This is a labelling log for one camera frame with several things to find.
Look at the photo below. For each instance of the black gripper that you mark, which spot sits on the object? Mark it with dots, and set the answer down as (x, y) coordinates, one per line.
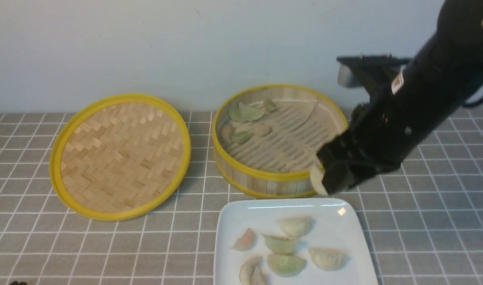
(377, 141)

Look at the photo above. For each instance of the white dumpling steamer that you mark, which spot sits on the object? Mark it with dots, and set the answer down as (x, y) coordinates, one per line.
(257, 129)
(316, 176)
(258, 277)

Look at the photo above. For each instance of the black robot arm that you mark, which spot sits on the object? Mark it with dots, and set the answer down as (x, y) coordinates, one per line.
(409, 99)

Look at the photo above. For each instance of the white dumpling on plate top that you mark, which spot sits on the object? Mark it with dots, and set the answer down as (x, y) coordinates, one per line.
(296, 226)

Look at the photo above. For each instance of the white dumpling on plate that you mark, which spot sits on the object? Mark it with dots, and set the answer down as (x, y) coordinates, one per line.
(296, 226)
(247, 269)
(328, 259)

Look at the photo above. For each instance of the white square plate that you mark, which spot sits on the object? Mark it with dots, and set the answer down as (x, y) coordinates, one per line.
(335, 225)

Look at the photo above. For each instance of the white dumpling on plate right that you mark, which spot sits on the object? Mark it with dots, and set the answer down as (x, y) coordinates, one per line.
(328, 259)

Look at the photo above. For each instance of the green dumpling on plate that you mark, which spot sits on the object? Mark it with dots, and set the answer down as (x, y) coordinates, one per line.
(282, 245)

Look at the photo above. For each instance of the pink dumpling on plate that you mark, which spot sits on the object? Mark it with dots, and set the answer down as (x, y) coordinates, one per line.
(245, 242)

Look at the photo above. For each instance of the white dumpling on plate bottom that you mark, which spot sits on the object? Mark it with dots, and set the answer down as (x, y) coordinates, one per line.
(247, 269)

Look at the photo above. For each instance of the bamboo steamer basket yellow rim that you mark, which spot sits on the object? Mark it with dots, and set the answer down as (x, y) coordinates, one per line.
(258, 183)

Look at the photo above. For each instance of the small green dumpling steamer back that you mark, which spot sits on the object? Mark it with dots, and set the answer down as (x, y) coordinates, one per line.
(269, 105)

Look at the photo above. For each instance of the green dumpling in steamer back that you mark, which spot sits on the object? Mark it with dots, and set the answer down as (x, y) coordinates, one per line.
(250, 113)

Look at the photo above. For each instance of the grey checked tablecloth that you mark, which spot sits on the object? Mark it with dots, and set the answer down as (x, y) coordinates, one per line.
(423, 224)

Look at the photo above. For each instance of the pink dumpling steamer left edge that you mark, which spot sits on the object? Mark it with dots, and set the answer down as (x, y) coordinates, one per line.
(226, 133)

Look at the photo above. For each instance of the bamboo steamer lid yellow rim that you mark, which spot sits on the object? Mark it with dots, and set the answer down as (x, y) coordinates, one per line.
(120, 157)

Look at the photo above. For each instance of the dark object bottom left corner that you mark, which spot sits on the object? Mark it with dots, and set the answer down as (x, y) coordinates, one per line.
(17, 283)

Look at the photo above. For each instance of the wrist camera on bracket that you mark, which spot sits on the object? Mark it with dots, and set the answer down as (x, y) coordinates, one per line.
(369, 71)

